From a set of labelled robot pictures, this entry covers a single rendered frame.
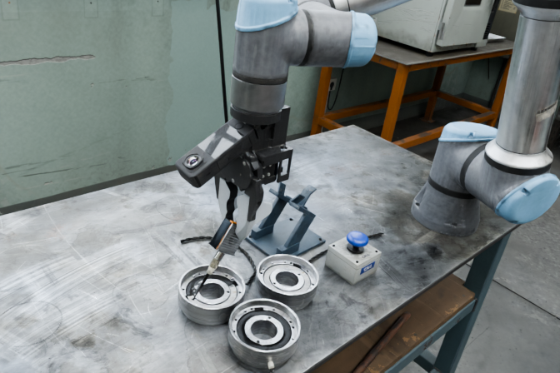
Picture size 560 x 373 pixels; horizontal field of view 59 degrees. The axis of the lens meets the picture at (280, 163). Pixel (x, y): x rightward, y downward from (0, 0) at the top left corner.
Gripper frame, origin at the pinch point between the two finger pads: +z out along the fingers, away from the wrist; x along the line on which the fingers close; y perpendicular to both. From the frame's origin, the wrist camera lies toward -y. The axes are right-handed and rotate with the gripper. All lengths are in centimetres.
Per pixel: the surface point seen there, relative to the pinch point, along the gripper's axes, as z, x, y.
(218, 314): 10.1, -5.0, -5.6
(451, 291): 38, -12, 68
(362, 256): 8.7, -9.9, 22.8
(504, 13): 5, 122, 380
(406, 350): 38, -16, 41
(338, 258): 9.9, -6.8, 20.2
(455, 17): -7, 81, 216
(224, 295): 10.2, -2.2, -2.3
